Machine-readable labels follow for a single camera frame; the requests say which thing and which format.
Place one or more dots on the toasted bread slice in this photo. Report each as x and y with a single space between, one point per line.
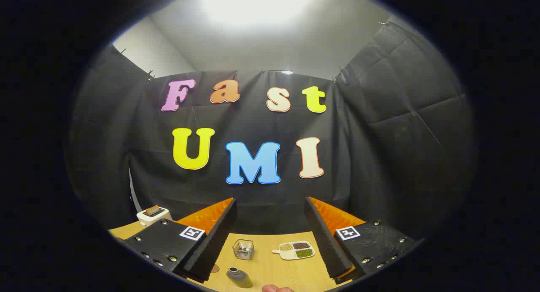
152 209

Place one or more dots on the silver bottle with green label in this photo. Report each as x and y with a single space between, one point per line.
239 278

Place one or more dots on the wooden table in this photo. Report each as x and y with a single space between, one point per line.
274 269

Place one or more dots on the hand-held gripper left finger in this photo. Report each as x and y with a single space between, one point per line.
219 237

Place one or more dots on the white divided dish of beans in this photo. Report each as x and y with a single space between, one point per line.
294 250

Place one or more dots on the round wooden coaster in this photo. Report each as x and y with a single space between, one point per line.
215 268

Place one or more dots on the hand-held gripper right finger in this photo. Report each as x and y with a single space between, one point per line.
325 237

